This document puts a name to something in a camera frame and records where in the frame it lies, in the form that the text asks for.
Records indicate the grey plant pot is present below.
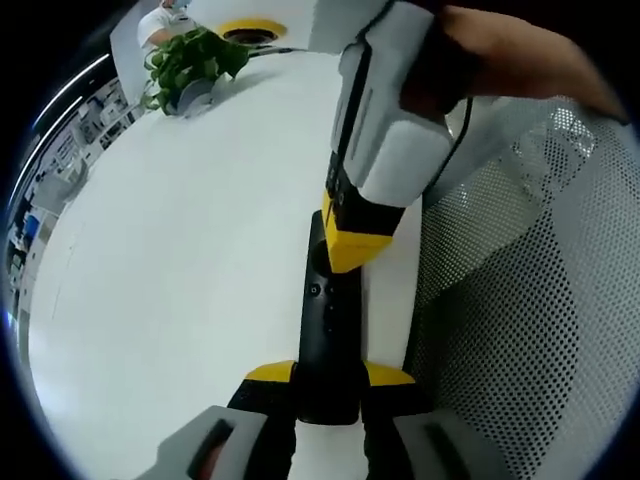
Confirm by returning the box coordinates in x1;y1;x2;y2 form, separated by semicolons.
171;78;217;117

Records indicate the green leafy plant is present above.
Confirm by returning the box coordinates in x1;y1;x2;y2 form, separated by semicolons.
141;26;251;114

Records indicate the yellow tape roll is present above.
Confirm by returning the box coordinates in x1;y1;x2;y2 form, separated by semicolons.
214;18;288;45

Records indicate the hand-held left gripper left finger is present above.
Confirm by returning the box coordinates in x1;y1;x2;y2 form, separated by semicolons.
132;358;301;480

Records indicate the grey mesh chair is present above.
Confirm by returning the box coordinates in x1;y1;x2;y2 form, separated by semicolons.
403;93;640;480

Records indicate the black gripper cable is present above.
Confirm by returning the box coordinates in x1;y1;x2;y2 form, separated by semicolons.
423;95;475;192

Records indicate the person's right hand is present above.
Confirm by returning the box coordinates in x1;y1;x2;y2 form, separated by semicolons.
401;7;477;118

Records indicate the black remote control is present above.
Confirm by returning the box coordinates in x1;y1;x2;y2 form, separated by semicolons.
297;209;372;426

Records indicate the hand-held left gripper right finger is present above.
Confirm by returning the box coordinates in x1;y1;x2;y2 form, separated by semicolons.
359;358;512;480

